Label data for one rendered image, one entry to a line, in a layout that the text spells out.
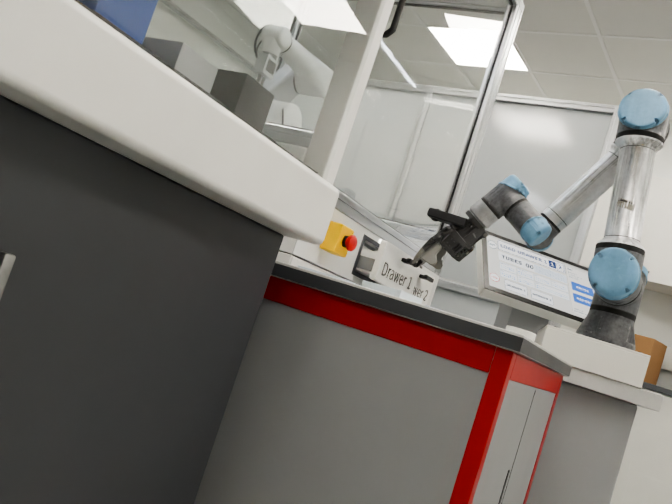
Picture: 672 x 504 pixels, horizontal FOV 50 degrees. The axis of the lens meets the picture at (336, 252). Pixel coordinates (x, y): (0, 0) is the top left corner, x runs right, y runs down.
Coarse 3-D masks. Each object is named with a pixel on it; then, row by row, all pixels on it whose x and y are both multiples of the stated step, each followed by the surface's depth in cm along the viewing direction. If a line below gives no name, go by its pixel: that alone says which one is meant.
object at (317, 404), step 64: (256, 320) 137; (320, 320) 131; (384, 320) 126; (448, 320) 120; (256, 384) 134; (320, 384) 129; (384, 384) 124; (448, 384) 119; (512, 384) 122; (256, 448) 131; (320, 448) 126; (384, 448) 121; (448, 448) 117; (512, 448) 136
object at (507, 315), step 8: (504, 304) 281; (504, 312) 279; (512, 312) 274; (520, 312) 274; (496, 320) 283; (504, 320) 276; (512, 320) 273; (520, 320) 274; (528, 320) 275; (536, 320) 276; (544, 320) 276; (504, 328) 274; (520, 328) 274; (528, 328) 275; (536, 328) 275
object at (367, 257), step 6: (366, 252) 195; (372, 252) 194; (360, 258) 195; (366, 258) 194; (372, 258) 194; (360, 264) 195; (366, 264) 194; (372, 264) 193; (360, 270) 195; (366, 270) 194; (366, 276) 209
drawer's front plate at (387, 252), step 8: (384, 240) 192; (384, 248) 191; (392, 248) 195; (376, 256) 191; (384, 256) 192; (392, 256) 197; (400, 256) 202; (408, 256) 207; (376, 264) 191; (392, 264) 198; (400, 264) 203; (408, 264) 208; (376, 272) 190; (384, 272) 195; (392, 272) 199; (400, 272) 204; (408, 272) 210; (416, 272) 215; (376, 280) 191; (384, 280) 196; (392, 280) 201; (400, 280) 206; (408, 280) 211; (400, 288) 207
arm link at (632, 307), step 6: (642, 270) 185; (642, 276) 185; (642, 282) 183; (642, 288) 183; (594, 294) 190; (642, 294) 186; (594, 300) 189; (600, 300) 186; (636, 300) 184; (612, 306) 184; (618, 306) 184; (624, 306) 183; (630, 306) 184; (636, 306) 185; (630, 312) 184; (636, 312) 185
